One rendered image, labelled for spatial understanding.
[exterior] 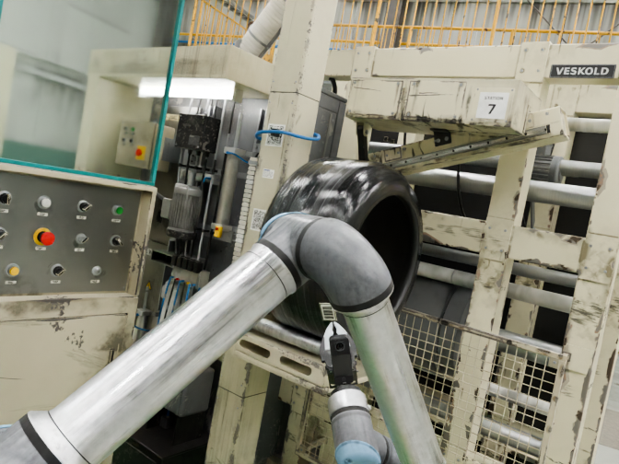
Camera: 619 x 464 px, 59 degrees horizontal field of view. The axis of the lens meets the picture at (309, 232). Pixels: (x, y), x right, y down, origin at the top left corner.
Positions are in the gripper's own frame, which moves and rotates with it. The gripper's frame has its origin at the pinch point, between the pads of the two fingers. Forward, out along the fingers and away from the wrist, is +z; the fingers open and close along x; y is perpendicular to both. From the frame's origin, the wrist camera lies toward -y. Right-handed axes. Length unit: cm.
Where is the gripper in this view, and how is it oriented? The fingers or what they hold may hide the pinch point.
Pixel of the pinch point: (332, 324)
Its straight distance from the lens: 142.4
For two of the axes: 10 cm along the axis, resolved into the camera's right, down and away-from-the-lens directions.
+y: 1.2, 7.4, 6.7
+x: 9.9, -1.6, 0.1
